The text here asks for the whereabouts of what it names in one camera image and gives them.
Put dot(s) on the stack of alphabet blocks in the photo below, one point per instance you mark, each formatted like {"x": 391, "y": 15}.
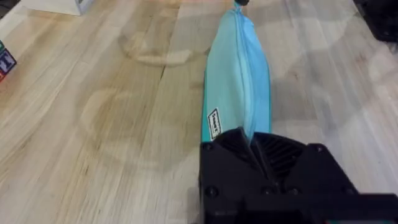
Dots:
{"x": 7, "y": 62}

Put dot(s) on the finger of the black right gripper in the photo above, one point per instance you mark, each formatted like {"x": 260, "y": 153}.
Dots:
{"x": 242, "y": 2}

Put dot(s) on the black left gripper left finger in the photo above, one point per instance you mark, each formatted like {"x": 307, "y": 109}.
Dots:
{"x": 227, "y": 174}

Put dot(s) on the white box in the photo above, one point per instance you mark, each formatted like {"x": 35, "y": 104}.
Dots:
{"x": 59, "y": 5}

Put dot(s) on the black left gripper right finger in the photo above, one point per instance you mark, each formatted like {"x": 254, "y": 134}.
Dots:
{"x": 298, "y": 168}

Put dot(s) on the blue soft zip bag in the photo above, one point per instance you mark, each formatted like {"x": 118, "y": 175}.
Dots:
{"x": 230, "y": 77}

